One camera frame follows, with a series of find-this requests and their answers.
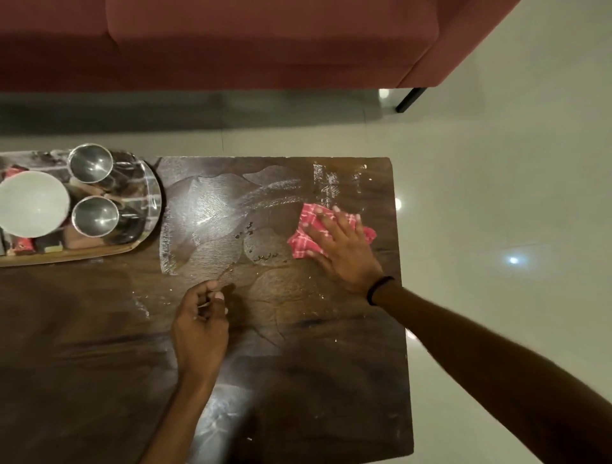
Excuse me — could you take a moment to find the person's left hand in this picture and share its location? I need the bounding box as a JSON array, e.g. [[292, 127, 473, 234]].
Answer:
[[171, 279, 230, 383]]

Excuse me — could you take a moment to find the person's right hand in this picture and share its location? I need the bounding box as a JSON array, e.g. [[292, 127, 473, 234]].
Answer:
[[304, 206, 384, 294]]

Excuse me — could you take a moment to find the red checked cleaning cloth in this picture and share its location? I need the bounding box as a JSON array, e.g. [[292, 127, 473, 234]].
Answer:
[[287, 203, 377, 260]]

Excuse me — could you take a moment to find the person's right forearm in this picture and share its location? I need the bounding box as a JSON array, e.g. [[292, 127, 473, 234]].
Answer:
[[372, 281, 612, 464]]

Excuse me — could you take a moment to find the person's left forearm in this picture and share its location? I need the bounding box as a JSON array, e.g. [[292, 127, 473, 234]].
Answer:
[[140, 370, 218, 464]]

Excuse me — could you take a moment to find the black wrist band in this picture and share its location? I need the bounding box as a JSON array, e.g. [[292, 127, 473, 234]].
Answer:
[[366, 276, 396, 307]]

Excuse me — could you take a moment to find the black sofa leg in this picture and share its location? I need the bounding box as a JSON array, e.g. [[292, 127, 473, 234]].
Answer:
[[395, 87, 427, 114]]

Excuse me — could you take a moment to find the shiny steel tray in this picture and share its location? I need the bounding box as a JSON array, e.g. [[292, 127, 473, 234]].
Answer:
[[0, 149, 163, 267]]

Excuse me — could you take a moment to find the steel cup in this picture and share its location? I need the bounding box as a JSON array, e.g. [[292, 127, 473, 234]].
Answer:
[[67, 143, 114, 184], [71, 196, 120, 238]]

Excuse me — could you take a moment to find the red sofa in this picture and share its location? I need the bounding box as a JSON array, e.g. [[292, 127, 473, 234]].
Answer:
[[0, 0, 522, 92]]

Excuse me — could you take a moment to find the white bowl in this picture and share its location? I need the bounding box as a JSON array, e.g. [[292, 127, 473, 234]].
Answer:
[[0, 170, 71, 239]]

